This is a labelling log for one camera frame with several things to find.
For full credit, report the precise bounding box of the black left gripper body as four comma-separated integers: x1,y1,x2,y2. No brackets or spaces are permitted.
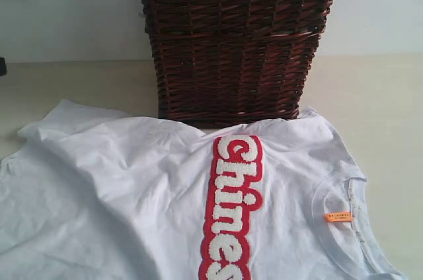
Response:
0,57,7,77

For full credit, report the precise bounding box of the white t-shirt with red lettering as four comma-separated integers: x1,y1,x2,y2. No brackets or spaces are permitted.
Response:
1,101,403,279

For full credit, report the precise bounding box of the dark brown wicker basket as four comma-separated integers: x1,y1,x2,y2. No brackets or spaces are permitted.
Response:
141,0,333,127

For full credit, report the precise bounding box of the orange garment tag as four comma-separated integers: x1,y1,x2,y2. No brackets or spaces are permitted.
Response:
323,211,353,223

